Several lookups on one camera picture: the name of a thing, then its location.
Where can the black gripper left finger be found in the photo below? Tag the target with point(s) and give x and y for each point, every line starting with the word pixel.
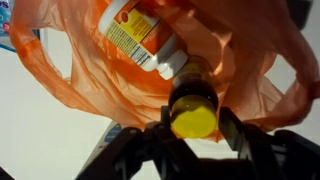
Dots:
pixel 143 153

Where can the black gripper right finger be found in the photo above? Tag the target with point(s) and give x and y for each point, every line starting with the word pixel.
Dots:
pixel 273 156

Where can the brown bottle with yellow lid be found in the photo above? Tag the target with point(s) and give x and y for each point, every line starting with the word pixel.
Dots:
pixel 193 110

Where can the orange plastic bag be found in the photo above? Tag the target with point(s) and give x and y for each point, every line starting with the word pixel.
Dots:
pixel 100 80

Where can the white bottle with white lid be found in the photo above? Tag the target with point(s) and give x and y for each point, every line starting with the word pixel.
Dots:
pixel 140 33

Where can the blue and white packet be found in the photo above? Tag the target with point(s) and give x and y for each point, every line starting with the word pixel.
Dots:
pixel 8 20

